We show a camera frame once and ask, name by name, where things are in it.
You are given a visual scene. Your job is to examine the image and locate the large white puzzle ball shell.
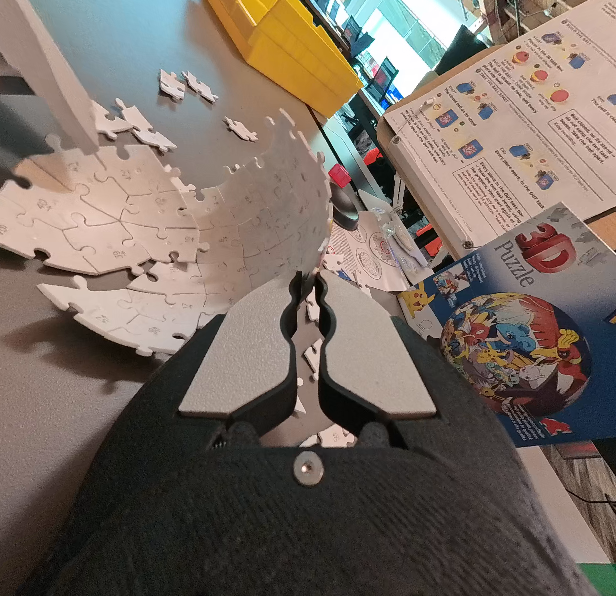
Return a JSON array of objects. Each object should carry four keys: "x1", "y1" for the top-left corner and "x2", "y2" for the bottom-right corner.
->
[{"x1": 185, "y1": 108, "x2": 334, "y2": 313}]

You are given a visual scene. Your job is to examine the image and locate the yellow plastic bin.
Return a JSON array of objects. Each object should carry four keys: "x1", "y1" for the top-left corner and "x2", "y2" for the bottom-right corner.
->
[{"x1": 204, "y1": 0, "x2": 364, "y2": 120}]

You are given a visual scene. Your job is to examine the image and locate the black monitor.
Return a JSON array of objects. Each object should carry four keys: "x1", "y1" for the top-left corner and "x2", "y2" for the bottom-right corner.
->
[{"x1": 445, "y1": 25, "x2": 487, "y2": 63}]

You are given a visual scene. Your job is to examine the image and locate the clear plastic parts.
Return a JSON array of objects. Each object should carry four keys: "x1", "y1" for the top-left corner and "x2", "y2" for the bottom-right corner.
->
[{"x1": 380, "y1": 211, "x2": 429, "y2": 270}]

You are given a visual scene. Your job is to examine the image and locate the instruction sheet board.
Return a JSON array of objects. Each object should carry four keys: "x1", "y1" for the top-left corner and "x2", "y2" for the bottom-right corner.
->
[{"x1": 378, "y1": 0, "x2": 616, "y2": 253}]

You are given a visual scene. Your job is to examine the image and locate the white puzzle strip section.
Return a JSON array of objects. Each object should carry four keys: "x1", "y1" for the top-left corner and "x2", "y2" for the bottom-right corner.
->
[{"x1": 36, "y1": 275, "x2": 224, "y2": 357}]

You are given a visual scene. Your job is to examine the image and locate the green plastic bin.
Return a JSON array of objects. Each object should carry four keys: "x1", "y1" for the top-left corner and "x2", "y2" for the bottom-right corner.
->
[{"x1": 575, "y1": 562, "x2": 616, "y2": 596}]

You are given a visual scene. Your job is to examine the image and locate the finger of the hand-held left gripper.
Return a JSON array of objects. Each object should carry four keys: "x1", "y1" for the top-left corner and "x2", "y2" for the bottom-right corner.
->
[{"x1": 0, "y1": 0, "x2": 100, "y2": 157}]

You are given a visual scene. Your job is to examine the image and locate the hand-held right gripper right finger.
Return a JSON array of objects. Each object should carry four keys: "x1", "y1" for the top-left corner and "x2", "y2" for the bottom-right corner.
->
[{"x1": 315, "y1": 268, "x2": 439, "y2": 437}]

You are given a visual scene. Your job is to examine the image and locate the scattered white puzzle pieces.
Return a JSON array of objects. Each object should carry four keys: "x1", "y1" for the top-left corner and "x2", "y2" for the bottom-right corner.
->
[{"x1": 91, "y1": 68, "x2": 359, "y2": 449}]

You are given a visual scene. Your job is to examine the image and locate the white instruction leaflet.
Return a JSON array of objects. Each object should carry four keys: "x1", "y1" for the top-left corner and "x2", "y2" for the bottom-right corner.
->
[{"x1": 320, "y1": 211, "x2": 410, "y2": 291}]

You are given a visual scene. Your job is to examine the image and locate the blue printed puzzle box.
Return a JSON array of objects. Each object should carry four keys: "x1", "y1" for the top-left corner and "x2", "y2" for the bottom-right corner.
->
[{"x1": 397, "y1": 203, "x2": 616, "y2": 448}]

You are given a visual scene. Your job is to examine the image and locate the black round ball stand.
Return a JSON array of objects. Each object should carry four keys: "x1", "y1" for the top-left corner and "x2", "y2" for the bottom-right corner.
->
[{"x1": 332, "y1": 187, "x2": 359, "y2": 231}]

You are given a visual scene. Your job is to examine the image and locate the small white puzzle ball section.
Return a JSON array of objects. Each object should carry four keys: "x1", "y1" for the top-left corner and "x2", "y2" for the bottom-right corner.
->
[{"x1": 0, "y1": 134, "x2": 200, "y2": 277}]

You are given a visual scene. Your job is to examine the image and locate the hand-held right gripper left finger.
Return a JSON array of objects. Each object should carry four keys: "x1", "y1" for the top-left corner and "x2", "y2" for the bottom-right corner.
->
[{"x1": 178, "y1": 271, "x2": 301, "y2": 434}]

